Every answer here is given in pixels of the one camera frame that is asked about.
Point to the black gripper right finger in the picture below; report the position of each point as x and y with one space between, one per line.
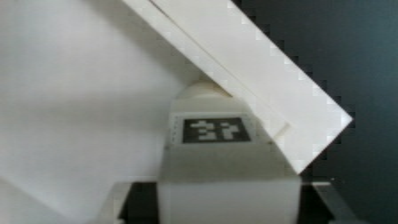
324 208

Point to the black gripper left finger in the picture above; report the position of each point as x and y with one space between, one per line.
130 206

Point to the white square tabletop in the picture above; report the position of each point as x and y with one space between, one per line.
100 58

